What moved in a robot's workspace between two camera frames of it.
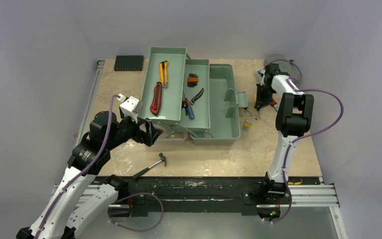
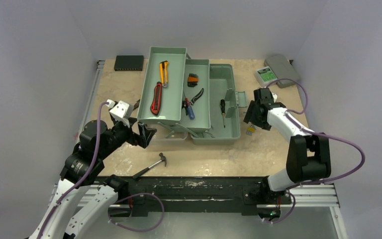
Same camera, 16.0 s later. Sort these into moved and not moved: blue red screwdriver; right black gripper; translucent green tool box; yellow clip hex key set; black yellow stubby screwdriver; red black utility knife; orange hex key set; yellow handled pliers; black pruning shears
Moved: yellow clip hex key set; right black gripper; black yellow stubby screwdriver
Not moved: orange hex key set; translucent green tool box; yellow handled pliers; black pruning shears; red black utility knife; blue red screwdriver
